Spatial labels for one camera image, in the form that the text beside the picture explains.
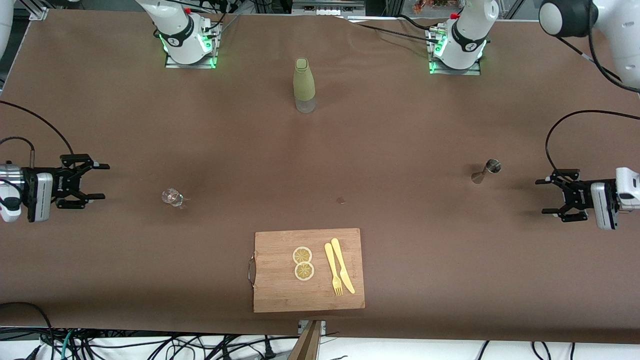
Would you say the steel jigger measuring cup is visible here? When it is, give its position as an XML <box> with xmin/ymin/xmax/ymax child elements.
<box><xmin>471</xmin><ymin>158</ymin><xmax>502</xmax><ymax>185</ymax></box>

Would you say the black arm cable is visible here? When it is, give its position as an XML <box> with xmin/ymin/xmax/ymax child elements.
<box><xmin>0</xmin><ymin>100</ymin><xmax>75</xmax><ymax>168</ymax></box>
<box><xmin>545</xmin><ymin>15</ymin><xmax>640</xmax><ymax>172</ymax></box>

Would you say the yellow plastic knife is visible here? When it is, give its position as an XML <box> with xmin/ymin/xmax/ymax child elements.
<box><xmin>330</xmin><ymin>238</ymin><xmax>356</xmax><ymax>295</ymax></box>

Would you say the olive green bottle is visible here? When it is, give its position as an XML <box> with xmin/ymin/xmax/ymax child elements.
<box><xmin>293</xmin><ymin>58</ymin><xmax>317</xmax><ymax>114</ymax></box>

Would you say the brown table cover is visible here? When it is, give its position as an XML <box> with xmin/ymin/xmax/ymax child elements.
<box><xmin>0</xmin><ymin>10</ymin><xmax>640</xmax><ymax>346</ymax></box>

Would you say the wooden post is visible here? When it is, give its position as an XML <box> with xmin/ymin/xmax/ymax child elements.
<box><xmin>287</xmin><ymin>320</ymin><xmax>323</xmax><ymax>360</ymax></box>

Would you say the teal floor cable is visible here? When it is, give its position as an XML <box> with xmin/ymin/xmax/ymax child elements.
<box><xmin>60</xmin><ymin>330</ymin><xmax>77</xmax><ymax>360</ymax></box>

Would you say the grey metal box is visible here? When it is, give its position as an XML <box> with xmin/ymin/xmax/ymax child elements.
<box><xmin>291</xmin><ymin>0</ymin><xmax>367</xmax><ymax>16</ymax></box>

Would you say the thick black floor cable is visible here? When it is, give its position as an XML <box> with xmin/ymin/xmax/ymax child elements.
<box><xmin>0</xmin><ymin>301</ymin><xmax>56</xmax><ymax>360</ymax></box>

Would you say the clear glass cup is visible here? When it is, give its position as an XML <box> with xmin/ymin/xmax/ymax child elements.
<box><xmin>161</xmin><ymin>187</ymin><xmax>187</xmax><ymax>208</ymax></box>

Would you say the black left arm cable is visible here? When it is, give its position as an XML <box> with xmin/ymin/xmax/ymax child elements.
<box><xmin>545</xmin><ymin>15</ymin><xmax>640</xmax><ymax>172</ymax></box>

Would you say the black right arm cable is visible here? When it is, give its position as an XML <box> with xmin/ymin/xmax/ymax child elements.
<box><xmin>0</xmin><ymin>100</ymin><xmax>75</xmax><ymax>168</ymax></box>

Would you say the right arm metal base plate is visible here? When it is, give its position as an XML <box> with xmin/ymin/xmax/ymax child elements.
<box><xmin>165</xmin><ymin>22</ymin><xmax>222</xmax><ymax>70</ymax></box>

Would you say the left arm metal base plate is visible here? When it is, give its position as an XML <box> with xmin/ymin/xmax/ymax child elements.
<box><xmin>426</xmin><ymin>27</ymin><xmax>483</xmax><ymax>76</ymax></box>

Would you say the yellow plastic fork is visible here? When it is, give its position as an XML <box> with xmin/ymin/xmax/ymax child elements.
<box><xmin>324</xmin><ymin>242</ymin><xmax>344</xmax><ymax>297</ymax></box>

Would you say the wooden cutting board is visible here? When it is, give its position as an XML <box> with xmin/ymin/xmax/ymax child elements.
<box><xmin>248</xmin><ymin>228</ymin><xmax>366</xmax><ymax>314</ymax></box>

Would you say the aluminium frame profile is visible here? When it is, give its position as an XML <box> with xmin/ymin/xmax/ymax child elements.
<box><xmin>15</xmin><ymin>0</ymin><xmax>51</xmax><ymax>22</ymax></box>

